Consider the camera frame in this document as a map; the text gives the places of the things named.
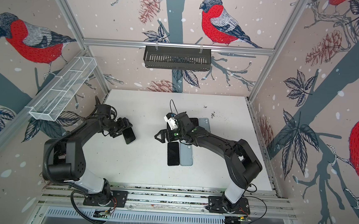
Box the blue case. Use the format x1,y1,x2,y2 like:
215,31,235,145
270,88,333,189
198,118,211,132
179,142,193,166

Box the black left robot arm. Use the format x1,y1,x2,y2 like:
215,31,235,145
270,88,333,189
42,103,136,196

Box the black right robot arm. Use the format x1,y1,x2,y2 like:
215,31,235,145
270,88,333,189
154,112,263,207

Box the white mesh tray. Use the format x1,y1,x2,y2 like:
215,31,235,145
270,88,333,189
29,56,97,121

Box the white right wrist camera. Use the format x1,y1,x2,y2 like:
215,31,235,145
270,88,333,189
164,113,178,131

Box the black left corrugated cable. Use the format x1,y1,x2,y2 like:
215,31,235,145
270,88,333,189
38,92,119,224

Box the black right thin cable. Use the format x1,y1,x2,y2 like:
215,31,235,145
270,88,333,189
161,98,276,224

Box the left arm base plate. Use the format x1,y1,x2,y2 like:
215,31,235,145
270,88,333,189
83,191,129,208

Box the black wire basket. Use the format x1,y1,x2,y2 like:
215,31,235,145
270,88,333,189
143,46,212,72

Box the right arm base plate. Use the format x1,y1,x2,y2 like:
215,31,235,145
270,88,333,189
205,196,250,215

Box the aluminium mounting rail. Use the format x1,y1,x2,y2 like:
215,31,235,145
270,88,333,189
38,177,299,223

